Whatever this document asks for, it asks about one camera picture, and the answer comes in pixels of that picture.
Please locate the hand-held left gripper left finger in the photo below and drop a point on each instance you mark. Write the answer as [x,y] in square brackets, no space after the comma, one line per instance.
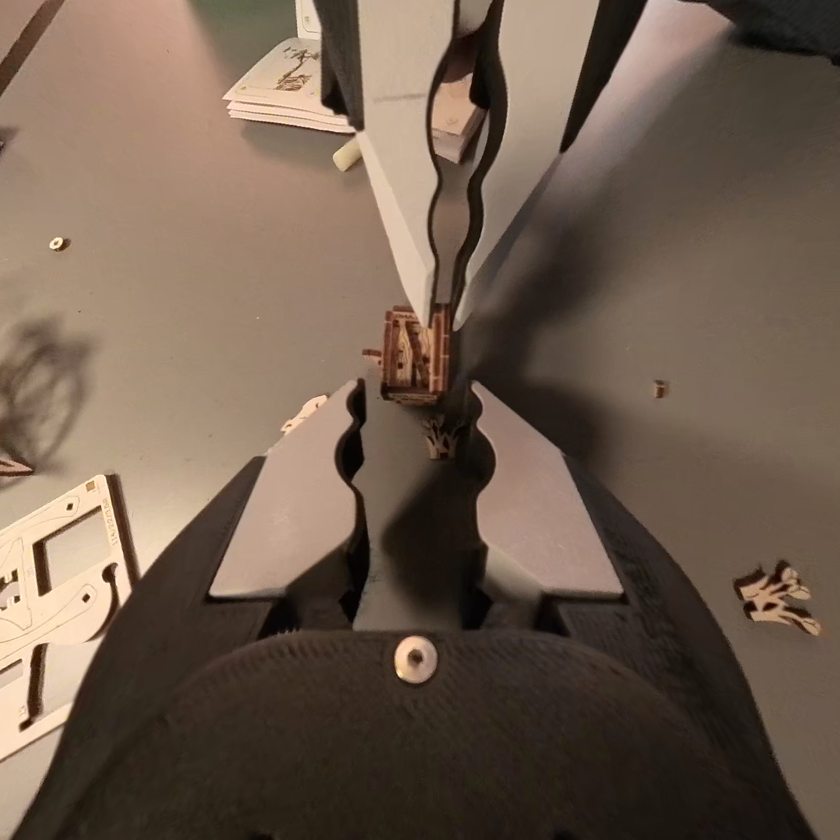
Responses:
[295,512]

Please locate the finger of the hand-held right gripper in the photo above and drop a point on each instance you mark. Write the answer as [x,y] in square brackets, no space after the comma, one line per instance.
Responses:
[538,79]
[394,98]

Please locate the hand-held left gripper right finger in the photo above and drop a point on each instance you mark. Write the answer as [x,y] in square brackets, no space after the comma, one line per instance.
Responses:
[551,525]

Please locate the small wooden box model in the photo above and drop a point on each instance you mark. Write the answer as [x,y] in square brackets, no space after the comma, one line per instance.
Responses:
[413,361]

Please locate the person's right hand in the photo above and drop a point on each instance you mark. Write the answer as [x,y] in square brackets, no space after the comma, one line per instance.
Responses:
[459,59]

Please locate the small white cylinder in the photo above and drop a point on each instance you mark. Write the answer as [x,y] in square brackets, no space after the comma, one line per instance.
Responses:
[346,159]

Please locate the pale curved wooden piece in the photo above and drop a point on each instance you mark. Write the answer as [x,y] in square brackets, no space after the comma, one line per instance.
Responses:
[303,412]

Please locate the instruction booklet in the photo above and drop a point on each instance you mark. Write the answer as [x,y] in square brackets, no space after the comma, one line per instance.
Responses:
[282,92]

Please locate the wooden grass piece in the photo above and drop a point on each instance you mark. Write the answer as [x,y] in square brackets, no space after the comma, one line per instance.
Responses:
[445,438]
[778,597]

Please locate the wooden cutout sheet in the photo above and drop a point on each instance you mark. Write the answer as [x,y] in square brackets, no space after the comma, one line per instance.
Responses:
[72,590]

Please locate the long black flat strip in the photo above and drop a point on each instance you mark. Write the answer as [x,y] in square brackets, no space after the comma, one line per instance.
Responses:
[26,39]

